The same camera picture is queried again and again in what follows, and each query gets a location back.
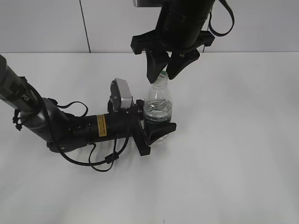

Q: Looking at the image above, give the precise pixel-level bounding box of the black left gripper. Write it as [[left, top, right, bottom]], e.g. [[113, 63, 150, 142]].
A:
[[70, 99, 177, 156]]

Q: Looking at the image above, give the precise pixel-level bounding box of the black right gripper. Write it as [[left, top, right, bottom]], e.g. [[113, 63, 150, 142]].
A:
[[131, 0, 214, 83]]

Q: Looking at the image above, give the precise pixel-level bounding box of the clear Cestbon water bottle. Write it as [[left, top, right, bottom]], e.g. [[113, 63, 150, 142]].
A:
[[143, 80, 172, 133]]

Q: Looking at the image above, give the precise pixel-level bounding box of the white green bottle cap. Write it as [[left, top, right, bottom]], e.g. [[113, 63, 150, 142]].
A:
[[152, 70, 169, 88]]

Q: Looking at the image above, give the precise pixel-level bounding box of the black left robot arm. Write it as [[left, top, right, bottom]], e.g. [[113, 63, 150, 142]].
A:
[[0, 56, 176, 156]]

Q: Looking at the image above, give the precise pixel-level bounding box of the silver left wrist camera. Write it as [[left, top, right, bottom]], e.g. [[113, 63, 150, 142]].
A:
[[110, 78, 133, 112]]

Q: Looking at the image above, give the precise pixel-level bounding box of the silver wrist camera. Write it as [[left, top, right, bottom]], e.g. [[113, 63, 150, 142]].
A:
[[133, 0, 163, 7], [110, 78, 133, 112]]

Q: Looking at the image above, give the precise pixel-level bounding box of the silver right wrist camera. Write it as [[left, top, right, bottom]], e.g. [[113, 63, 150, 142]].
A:
[[133, 0, 163, 7]]

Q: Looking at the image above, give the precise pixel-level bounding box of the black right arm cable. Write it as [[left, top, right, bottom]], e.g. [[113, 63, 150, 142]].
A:
[[208, 0, 235, 37]]

